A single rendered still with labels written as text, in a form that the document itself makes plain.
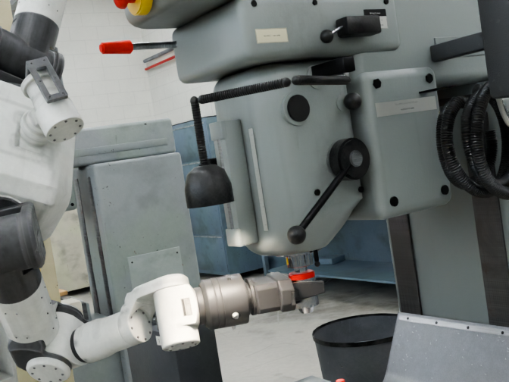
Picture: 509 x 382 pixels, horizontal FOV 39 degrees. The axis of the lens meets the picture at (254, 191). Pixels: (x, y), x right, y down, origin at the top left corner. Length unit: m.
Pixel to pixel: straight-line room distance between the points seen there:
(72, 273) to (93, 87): 2.86
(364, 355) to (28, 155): 2.15
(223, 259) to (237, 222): 7.45
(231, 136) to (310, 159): 0.14
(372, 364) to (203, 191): 2.20
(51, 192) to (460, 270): 0.82
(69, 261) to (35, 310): 8.41
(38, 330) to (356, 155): 0.62
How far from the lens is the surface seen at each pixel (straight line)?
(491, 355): 1.48
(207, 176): 1.05
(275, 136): 1.15
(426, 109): 1.33
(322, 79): 1.05
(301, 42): 1.16
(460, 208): 1.48
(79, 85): 10.81
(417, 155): 1.30
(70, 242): 9.66
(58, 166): 1.28
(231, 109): 1.21
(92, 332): 1.32
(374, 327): 3.57
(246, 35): 1.11
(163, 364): 1.73
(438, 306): 1.58
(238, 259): 8.63
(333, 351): 3.19
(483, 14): 1.19
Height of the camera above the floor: 1.49
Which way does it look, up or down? 3 degrees down
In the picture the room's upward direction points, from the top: 9 degrees counter-clockwise
